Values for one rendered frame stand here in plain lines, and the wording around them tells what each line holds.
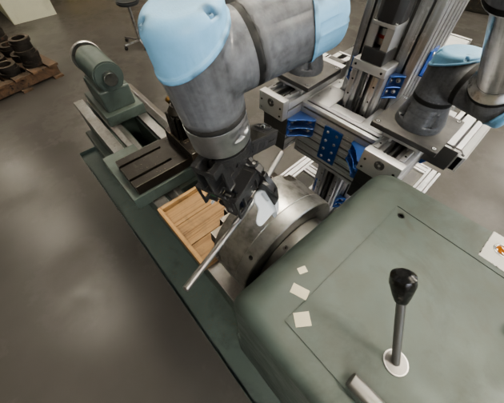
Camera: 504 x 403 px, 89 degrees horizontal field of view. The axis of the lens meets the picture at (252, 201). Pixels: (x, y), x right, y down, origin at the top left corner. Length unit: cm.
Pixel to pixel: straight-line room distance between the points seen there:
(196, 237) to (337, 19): 80
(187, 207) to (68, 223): 153
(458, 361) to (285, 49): 49
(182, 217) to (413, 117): 85
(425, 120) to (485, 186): 203
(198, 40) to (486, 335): 57
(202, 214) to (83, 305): 125
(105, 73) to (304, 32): 124
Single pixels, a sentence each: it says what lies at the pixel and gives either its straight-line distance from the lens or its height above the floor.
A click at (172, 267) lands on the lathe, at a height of 54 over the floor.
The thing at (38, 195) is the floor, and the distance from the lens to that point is 278.
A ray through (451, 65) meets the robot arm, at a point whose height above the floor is 137.
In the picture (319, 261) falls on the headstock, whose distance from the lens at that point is 51.
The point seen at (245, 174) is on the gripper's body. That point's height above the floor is 143.
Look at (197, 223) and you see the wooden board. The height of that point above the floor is 88.
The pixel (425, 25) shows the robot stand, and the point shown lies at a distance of 115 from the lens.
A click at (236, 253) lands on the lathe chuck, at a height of 116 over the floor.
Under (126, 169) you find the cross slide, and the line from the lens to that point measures 112.
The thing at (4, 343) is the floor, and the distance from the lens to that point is 225.
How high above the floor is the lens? 171
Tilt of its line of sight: 54 degrees down
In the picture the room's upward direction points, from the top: straight up
